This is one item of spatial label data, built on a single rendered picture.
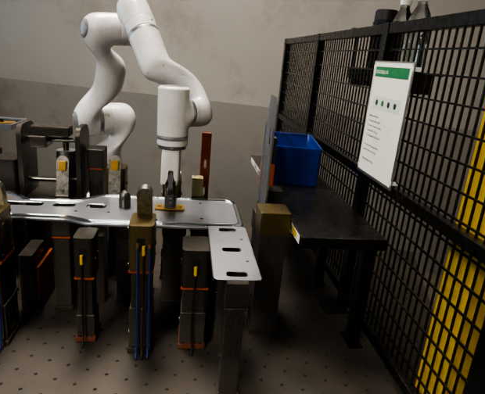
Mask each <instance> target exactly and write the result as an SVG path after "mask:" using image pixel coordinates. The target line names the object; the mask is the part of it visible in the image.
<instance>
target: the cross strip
mask: <svg viewBox="0 0 485 394"><path fill-rule="evenodd" d="M220 228H226V229H235V230H236V231H234V232H233V231H219V229H220ZM208 238H209V247H210V260H211V267H212V275H213V281H214V278H215V279H217V280H229V281H260V282H261V278H262V277H261V275H260V271H259V268H258V266H257V261H256V258H255V255H254V253H253V249H252V246H251V244H250V240H249V237H248V234H247V232H246V229H245V228H244V227H225V226H209V227H208ZM240 239H242V240H240ZM222 248H238V249H241V252H225V251H223V250H222ZM246 261H249V262H246ZM227 272H246V273H247V274H248V276H247V277H229V276H227V274H226V273H227Z"/></svg>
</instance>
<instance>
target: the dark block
mask: <svg viewBox="0 0 485 394"><path fill-rule="evenodd" d="M106 165H107V146H105V145H91V146H90V147H89V148H88V149H87V168H88V170H89V197H90V196H94V195H101V194H106ZM90 208H106V206H93V205H90ZM90 227H96V228H98V227H103V226H90Z"/></svg>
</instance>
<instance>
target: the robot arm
mask: <svg viewBox="0 0 485 394"><path fill-rule="evenodd" d="M80 29H81V36H82V39H83V41H84V43H85V44H86V45H87V47H88V48H89V50H90V51H91V52H92V53H93V54H94V56H95V57H96V68H95V79H94V83H93V85H92V88H91V89H90V90H89V91H88V93H87V94H86V95H85V96H84V97H83V99H82V100H81V101H79V103H78V104H77V106H76V108H75V110H74V114H73V125H74V128H75V130H76V127H77V126H79V125H80V124H87V125H88V129H89V136H96V135H105V134H108V135H109V136H108V137H107V138H106V139H105V140H103V141H101V142H100V143H99V144H97V145H105V146H107V165H106V167H107V166H108V164H109V161H110V157H111V156H119V157H120V158H121V149H122V146H123V144H124V143H125V141H126V140H127V139H128V137H129V136H130V134H131V132H132V131H133V130H134V128H135V123H136V116H135V112H134V110H133V109H132V108H131V107H130V106H129V105H127V104H125V103H119V102H116V103H111V102H112V101H113V100H114V99H115V98H116V97H117V96H118V95H119V94H120V92H121V89H122V87H123V84H124V78H125V74H126V66H125V64H124V61H123V60H122V58H121V57H120V56H119V55H118V54H116V53H115V52H114V51H113V50H112V49H111V48H112V47H114V46H131V47H132V50H133V53H134V54H135V58H136V60H137V63H138V66H139V69H140V70H141V72H142V75H143V76H144V77H145V78H146V79H148V80H150V81H153V82H156V83H158V84H162V85H160V86H159V87H158V104H157V140H156V143H157V144H158V148H159V149H162V156H161V176H160V184H161V185H163V184H165V183H166V191H165V199H164V207H165V208H175V207H176V196H177V192H176V186H177V185H178V181H179V176H180V169H181V151H182V150H185V149H186V146H187V145H188V136H189V128H190V127H202V126H205V125H208V123H209V122H211V120H212V116H213V113H212V108H211V105H210V101H209V99H208V98H207V94H206V92H205V91H204V89H203V86H202V85H201V83H200V82H199V80H198V79H197V78H196V77H195V76H194V75H193V74H192V73H191V72H190V71H188V70H187V69H186V68H184V67H183V66H181V65H179V64H177V63H176V62H174V61H173V60H171V59H170V57H169V55H168V54H167V50H166V48H165V45H164V43H163V39H162V37H161V35H160V32H159V29H158V26H157V25H156V21H155V19H154V17H153V14H152V11H151V9H150V7H149V4H148V2H147V1H146V0H118V2H117V13H89V14H88V15H87V16H86V17H85V18H84V19H83V20H82V22H81V28H80Z"/></svg>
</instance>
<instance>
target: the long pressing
mask: <svg viewBox="0 0 485 394"><path fill-rule="evenodd" d="M5 192H6V196H9V198H8V199H7V200H8V202H34V203H43V204H42V205H41V206H27V205H10V206H11V216H12V220H54V221H66V222H71V223H75V224H81V225H86V226H103V227H129V222H130V219H131V216H132V214H133V213H137V195H130V196H131V208H129V209H121V208H119V196H120V195H115V194H101V195H94V196H90V197H87V198H83V199H52V198H33V197H26V196H24V195H21V194H19V193H17V192H13V191H5ZM164 199H165V196H153V213H155V214H156V218H157V221H156V228H172V229H196V230H208V227H209V226H225V227H243V222H242V218H241V216H240V213H239V209H238V206H237V205H236V204H235V203H234V202H233V201H232V200H229V199H205V198H186V197H176V205H185V210H157V209H155V205H156V204H164ZM200 203H202V204H200ZM55 204H73V205H75V206H72V207H66V206H54V205H55ZM90 205H93V206H106V208H88V206H90ZM74 211H77V212H74ZM107 212H109V213H107ZM200 218H202V220H201V219H200Z"/></svg>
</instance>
